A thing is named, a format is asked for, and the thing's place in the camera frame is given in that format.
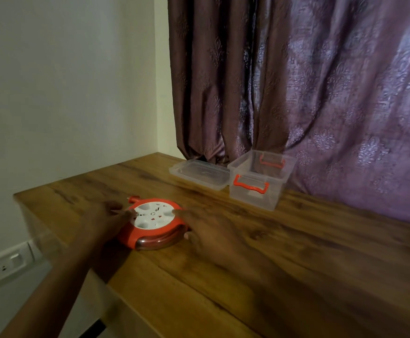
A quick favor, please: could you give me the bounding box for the clear plastic storage box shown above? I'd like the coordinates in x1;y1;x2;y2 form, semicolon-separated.
227;149;297;212

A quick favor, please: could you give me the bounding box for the orange extension cord reel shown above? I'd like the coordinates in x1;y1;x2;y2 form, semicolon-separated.
116;195;190;251

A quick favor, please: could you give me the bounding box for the person's right hand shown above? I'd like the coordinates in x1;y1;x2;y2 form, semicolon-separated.
173;207;251;268

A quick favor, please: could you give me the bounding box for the white wall socket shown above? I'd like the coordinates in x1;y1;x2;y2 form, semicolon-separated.
0;239;46;292

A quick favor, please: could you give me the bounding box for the clear plastic box lid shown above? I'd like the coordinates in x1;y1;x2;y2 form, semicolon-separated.
168;159;232;191

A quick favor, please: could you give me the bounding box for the person's left forearm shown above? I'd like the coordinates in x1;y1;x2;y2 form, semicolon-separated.
0;235;102;338

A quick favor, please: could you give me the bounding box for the purple patterned curtain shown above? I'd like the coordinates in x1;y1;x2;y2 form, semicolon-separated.
167;0;410;228

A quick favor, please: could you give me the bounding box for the person's left hand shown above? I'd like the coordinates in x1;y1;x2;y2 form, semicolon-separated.
80;200;137;245

